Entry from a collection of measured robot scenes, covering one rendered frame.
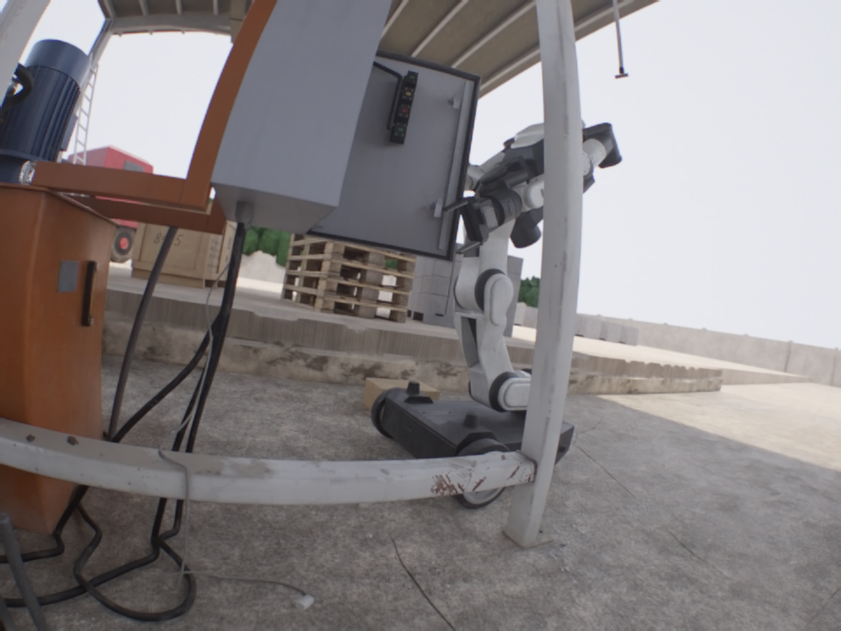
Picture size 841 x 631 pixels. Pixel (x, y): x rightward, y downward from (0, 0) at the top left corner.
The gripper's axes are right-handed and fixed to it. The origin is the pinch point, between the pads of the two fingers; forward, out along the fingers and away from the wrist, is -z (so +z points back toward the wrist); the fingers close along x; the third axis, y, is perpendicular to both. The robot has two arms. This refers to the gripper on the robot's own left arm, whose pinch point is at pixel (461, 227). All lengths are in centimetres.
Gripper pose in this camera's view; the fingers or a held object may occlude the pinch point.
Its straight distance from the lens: 90.5
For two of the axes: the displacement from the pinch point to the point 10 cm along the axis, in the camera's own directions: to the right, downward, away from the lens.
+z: 7.7, -4.9, 4.0
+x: -3.2, -8.5, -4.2
